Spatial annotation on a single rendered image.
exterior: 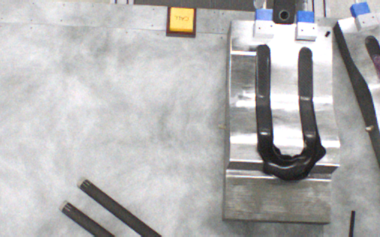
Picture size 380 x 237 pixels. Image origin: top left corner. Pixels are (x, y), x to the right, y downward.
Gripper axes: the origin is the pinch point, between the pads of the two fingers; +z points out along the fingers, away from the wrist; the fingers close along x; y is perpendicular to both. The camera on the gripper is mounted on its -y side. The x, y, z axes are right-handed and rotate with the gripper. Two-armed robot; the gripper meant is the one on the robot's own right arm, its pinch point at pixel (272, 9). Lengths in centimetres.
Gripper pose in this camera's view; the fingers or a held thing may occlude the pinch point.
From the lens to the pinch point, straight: 141.0
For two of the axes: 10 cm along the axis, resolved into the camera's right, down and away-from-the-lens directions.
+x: -10.0, -0.6, -0.2
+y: 0.5, -9.6, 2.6
